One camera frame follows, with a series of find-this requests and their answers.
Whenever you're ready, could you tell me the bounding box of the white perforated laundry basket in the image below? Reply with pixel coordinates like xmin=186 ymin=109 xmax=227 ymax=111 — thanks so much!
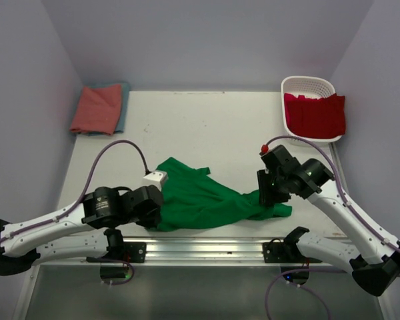
xmin=281 ymin=76 xmax=346 ymax=145

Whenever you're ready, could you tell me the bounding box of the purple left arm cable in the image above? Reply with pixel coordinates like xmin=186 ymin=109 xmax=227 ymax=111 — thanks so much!
xmin=0 ymin=140 xmax=151 ymax=286

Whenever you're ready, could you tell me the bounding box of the red t-shirt in basket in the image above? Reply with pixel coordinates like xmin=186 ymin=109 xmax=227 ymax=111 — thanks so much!
xmin=283 ymin=93 xmax=346 ymax=139

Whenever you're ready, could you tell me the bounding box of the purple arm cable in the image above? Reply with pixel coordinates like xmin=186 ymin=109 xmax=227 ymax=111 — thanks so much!
xmin=0 ymin=140 xmax=151 ymax=286
xmin=263 ymin=135 xmax=400 ymax=320

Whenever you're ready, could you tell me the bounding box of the aluminium mounting rail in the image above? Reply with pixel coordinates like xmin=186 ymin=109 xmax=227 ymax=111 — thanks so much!
xmin=29 ymin=237 xmax=383 ymax=267

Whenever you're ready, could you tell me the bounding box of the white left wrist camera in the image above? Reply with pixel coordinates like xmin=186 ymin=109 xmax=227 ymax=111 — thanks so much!
xmin=142 ymin=170 xmax=168 ymax=191

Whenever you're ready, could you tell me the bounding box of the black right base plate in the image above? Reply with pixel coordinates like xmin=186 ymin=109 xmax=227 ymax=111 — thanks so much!
xmin=262 ymin=238 xmax=307 ymax=263

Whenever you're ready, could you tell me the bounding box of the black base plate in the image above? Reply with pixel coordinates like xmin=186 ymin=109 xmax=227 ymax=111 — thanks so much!
xmin=85 ymin=241 xmax=147 ymax=264
xmin=262 ymin=238 xmax=307 ymax=263

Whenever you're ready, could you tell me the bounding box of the green t-shirt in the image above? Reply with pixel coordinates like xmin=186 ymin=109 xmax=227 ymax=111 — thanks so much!
xmin=148 ymin=157 xmax=293 ymax=232

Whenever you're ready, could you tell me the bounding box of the folded salmon pink t-shirt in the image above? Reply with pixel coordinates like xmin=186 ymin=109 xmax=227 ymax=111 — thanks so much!
xmin=69 ymin=84 xmax=122 ymax=135

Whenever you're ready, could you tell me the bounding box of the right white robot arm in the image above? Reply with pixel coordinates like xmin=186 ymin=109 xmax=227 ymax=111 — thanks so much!
xmin=257 ymin=154 xmax=400 ymax=297

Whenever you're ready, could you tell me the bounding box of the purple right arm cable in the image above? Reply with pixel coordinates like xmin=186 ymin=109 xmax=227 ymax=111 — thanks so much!
xmin=263 ymin=135 xmax=400 ymax=320

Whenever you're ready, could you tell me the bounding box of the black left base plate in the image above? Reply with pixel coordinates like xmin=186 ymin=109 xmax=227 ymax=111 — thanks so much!
xmin=85 ymin=241 xmax=147 ymax=264

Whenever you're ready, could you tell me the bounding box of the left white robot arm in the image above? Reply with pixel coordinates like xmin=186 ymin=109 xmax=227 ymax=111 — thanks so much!
xmin=0 ymin=185 xmax=164 ymax=276

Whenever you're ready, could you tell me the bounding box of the folded light blue t-shirt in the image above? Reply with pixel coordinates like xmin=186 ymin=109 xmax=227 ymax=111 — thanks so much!
xmin=88 ymin=81 xmax=131 ymax=134

